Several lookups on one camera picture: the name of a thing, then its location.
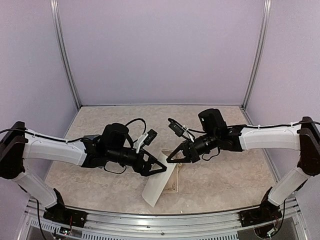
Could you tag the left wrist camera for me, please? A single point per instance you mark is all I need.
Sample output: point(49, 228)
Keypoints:
point(145, 140)

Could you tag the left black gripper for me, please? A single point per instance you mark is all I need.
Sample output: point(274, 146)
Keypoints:
point(145, 171)

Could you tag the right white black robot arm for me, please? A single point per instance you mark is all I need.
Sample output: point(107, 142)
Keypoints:
point(302, 136)

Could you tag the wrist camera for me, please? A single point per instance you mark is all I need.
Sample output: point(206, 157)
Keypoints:
point(145, 140)
point(180, 130)

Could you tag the blue grey envelope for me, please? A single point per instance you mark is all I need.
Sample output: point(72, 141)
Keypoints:
point(93, 138)

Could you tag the right aluminium corner post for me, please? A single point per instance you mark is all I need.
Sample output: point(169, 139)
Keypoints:
point(258, 53)

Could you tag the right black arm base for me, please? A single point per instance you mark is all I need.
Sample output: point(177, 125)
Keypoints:
point(265, 212)

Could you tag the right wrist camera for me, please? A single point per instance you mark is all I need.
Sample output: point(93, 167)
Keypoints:
point(180, 130)

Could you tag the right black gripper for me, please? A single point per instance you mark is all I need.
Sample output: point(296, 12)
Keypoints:
point(194, 157)

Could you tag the aluminium corner post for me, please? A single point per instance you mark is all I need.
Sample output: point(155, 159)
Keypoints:
point(54, 5)
point(258, 53)

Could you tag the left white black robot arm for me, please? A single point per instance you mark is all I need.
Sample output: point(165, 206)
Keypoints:
point(91, 151)

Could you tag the beige lined letter paper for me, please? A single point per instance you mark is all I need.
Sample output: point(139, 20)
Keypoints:
point(164, 182)

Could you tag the front aluminium frame rail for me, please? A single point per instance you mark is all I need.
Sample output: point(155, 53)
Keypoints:
point(104, 225)

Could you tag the left aluminium corner post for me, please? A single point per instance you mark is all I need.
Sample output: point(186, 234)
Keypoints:
point(54, 5)

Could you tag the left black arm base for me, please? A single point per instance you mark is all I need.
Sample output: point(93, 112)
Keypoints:
point(61, 214)

